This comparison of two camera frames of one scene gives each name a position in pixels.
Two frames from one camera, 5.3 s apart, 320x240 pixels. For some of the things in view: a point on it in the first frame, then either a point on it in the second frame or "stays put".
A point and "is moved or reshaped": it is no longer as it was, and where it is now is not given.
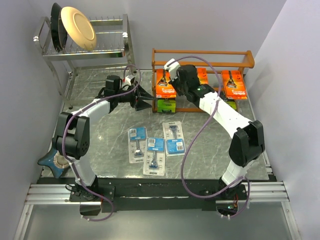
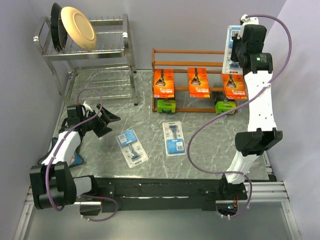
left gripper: [139, 104] → [106, 117]
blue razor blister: [137, 143] is moved or reshaped
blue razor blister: [154, 157] → [229, 66]
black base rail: [153, 194] stays put
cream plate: [78, 28] stays put
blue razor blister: [174, 138] stays put
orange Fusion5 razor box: [233, 85] stays put
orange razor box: [164, 89] stays put
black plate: [59, 34] stays put
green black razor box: [166, 106] stays put
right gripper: [173, 83] → [235, 40]
